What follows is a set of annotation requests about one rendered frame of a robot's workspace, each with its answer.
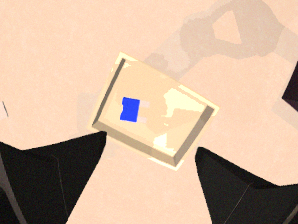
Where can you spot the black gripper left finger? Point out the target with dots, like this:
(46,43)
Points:
(43,184)

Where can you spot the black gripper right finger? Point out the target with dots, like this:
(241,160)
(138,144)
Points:
(236,196)

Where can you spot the beige shallow tray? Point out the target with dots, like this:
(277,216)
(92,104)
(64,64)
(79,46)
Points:
(176,119)

